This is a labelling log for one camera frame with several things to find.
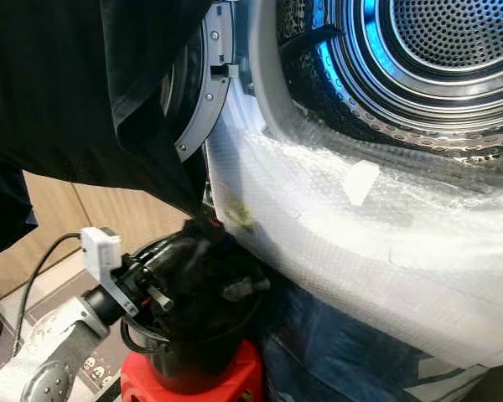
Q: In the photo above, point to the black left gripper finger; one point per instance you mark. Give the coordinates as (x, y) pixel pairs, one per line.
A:
(243, 288)

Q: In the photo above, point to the washing machine with steel drum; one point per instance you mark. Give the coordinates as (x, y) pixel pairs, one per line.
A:
(436, 59)

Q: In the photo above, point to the red plastic stool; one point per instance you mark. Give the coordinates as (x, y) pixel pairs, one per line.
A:
(243, 377)

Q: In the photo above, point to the grey bordered floor mat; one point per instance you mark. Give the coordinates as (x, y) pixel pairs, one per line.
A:
(63, 289)

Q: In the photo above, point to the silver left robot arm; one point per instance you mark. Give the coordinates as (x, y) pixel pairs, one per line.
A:
(46, 360)

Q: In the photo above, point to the black clothes pile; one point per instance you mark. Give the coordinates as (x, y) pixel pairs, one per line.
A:
(210, 268)

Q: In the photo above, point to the light wooden cabinet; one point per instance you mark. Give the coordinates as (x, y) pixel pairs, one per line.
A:
(109, 205)

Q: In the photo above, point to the skull pattern floor mat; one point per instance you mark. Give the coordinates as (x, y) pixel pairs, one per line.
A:
(92, 368)

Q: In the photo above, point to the white tape piece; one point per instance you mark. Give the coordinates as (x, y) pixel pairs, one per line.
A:
(360, 182)

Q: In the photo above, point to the dark blue cloth cover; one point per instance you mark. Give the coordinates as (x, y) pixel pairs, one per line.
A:
(352, 360)

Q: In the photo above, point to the clear bubble wrap sheet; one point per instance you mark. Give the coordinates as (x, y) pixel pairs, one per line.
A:
(369, 243)

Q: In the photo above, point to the grey round washer door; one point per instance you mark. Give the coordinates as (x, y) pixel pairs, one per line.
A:
(205, 92)

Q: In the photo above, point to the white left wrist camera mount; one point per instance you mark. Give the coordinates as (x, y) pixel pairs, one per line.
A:
(101, 249)

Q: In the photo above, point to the black garment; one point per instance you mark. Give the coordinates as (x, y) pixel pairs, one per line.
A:
(59, 75)

